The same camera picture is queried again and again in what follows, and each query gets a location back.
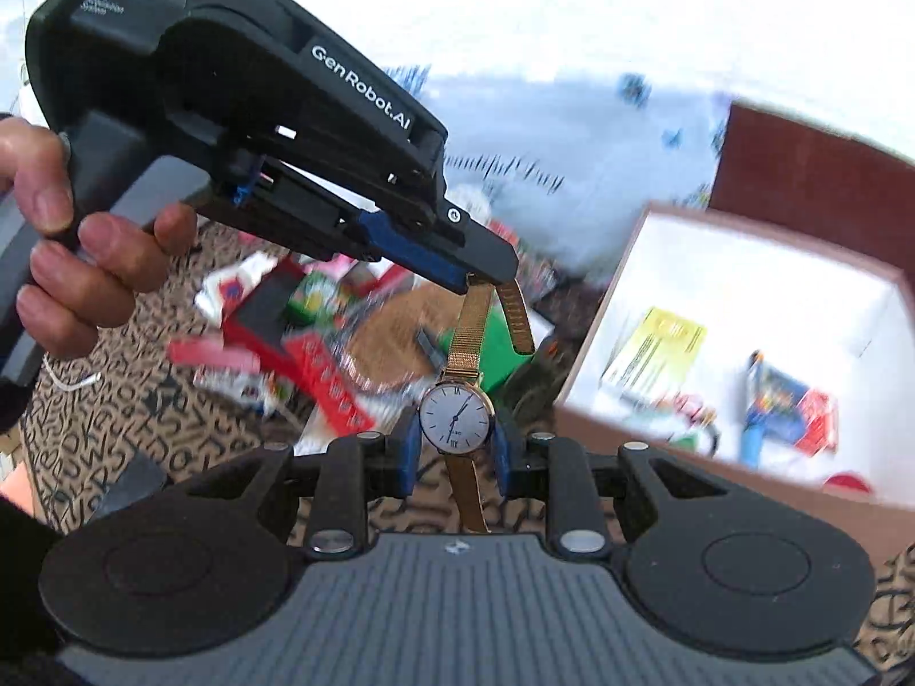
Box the letter printed desktop cloth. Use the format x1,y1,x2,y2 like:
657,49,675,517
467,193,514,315
18,218,915,686

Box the white red packet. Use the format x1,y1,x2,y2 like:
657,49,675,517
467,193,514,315
194,256,279,321

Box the white cord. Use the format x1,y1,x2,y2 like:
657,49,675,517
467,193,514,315
41,356,102,396

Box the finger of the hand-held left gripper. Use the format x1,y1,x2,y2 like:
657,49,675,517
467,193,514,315
336,214,471,296
386,204,520,285

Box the gold mesh band wristwatch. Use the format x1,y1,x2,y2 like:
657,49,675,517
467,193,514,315
417,273,537,536

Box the pale blue printed sheet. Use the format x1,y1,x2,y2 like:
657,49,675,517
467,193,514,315
425,67,734,301

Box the brown insoles plastic pack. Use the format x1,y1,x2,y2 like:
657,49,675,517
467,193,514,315
352,284,467,393

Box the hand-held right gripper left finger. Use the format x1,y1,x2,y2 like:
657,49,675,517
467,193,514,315
187,407,420,563

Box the dark grey flat object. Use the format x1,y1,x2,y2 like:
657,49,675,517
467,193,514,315
91,456,171,517

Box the person's left hand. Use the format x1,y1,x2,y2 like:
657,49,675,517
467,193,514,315
0,115,199,360

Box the yellow printed packet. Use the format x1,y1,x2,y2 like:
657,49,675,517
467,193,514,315
599,306,709,396

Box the green box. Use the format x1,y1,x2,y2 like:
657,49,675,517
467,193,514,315
447,304,557,390

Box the small red card packet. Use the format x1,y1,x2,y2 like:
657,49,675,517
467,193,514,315
792,387,842,457

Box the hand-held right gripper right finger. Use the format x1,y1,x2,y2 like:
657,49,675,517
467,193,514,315
493,407,727,560

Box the blue toy packet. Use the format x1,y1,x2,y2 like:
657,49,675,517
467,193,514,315
738,349,810,470

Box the pink red strip packet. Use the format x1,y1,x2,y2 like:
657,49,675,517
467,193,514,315
166,338,264,378

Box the green printed packet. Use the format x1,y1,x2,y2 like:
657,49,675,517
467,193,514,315
286,270,348,324

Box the dark brown panel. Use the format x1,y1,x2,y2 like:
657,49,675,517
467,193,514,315
707,103,915,274

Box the cardboard box white inside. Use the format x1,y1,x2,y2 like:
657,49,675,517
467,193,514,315
554,201,915,573

